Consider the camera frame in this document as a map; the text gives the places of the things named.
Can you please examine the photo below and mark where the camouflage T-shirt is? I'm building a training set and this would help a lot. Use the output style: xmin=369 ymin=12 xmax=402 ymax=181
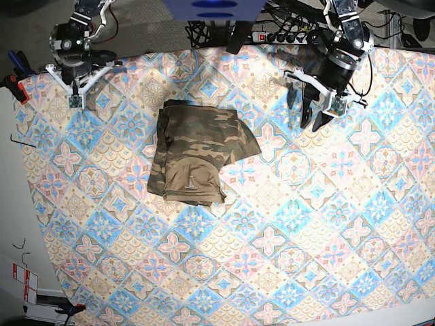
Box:
xmin=147 ymin=100 xmax=261 ymax=206

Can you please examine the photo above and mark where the red black table clamp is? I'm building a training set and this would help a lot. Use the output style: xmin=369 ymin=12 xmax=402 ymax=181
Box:
xmin=1 ymin=75 xmax=29 ymax=104

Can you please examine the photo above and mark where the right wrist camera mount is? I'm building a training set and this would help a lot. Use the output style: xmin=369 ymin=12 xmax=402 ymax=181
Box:
xmin=45 ymin=60 xmax=123 ymax=111

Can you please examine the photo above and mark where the white power strip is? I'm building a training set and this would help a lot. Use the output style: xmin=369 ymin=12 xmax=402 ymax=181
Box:
xmin=251 ymin=31 xmax=307 ymax=45

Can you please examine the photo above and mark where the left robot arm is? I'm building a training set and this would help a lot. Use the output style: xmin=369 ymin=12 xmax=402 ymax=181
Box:
xmin=288 ymin=1 xmax=374 ymax=132

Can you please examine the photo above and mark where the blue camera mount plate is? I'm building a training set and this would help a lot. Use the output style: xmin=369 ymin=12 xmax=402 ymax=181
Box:
xmin=163 ymin=0 xmax=266 ymax=22

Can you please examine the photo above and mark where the red white paper label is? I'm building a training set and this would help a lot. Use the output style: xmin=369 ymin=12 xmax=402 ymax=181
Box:
xmin=12 ymin=263 xmax=39 ymax=305

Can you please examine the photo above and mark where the orange blue bottom clamp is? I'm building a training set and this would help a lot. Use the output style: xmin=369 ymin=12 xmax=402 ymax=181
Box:
xmin=55 ymin=304 xmax=86 ymax=316

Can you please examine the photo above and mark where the patterned tile tablecloth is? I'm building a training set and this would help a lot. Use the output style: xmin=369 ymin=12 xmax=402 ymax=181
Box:
xmin=14 ymin=46 xmax=434 ymax=325

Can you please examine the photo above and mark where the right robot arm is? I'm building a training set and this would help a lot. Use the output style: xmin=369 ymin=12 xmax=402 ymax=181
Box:
xmin=49 ymin=1 xmax=116 ymax=86

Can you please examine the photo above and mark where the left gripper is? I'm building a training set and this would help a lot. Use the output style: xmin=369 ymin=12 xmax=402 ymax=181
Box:
xmin=300 ymin=47 xmax=357 ymax=132

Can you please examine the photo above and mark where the black hex key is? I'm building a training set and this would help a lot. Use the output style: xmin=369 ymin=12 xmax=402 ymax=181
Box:
xmin=10 ymin=133 xmax=37 ymax=148

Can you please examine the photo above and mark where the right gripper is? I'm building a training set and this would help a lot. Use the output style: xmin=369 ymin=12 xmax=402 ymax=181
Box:
xmin=54 ymin=50 xmax=117 ymax=85

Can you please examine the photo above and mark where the black center post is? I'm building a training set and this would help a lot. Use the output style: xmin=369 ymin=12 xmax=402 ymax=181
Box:
xmin=226 ymin=21 xmax=253 ymax=55

